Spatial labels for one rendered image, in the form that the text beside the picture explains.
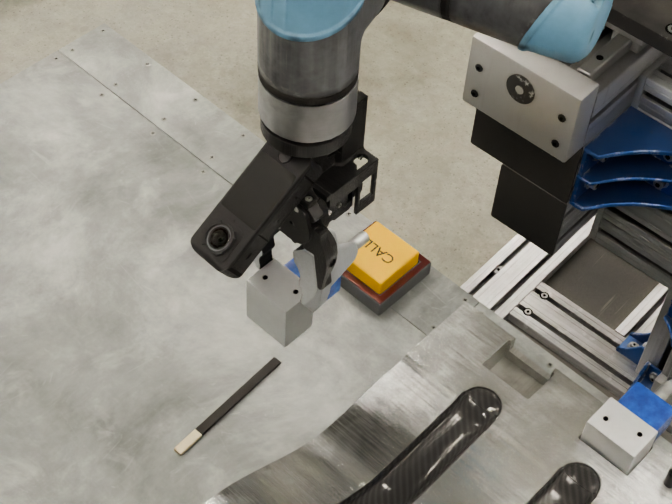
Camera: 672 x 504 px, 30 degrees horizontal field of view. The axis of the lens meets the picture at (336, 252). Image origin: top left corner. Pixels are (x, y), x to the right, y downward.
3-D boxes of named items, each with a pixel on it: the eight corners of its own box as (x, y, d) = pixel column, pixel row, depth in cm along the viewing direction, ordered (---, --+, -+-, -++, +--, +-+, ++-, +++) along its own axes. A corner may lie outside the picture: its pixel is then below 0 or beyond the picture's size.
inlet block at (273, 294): (344, 239, 121) (347, 202, 117) (382, 268, 119) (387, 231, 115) (246, 316, 114) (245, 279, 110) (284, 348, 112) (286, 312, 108)
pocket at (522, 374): (507, 358, 119) (513, 335, 116) (551, 391, 117) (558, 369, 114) (476, 386, 117) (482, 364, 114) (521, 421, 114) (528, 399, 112)
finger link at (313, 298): (373, 293, 111) (362, 214, 105) (327, 331, 109) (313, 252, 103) (348, 279, 113) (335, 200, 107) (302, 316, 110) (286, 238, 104)
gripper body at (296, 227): (376, 208, 107) (387, 106, 97) (305, 263, 102) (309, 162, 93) (312, 160, 110) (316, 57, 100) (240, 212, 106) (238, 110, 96)
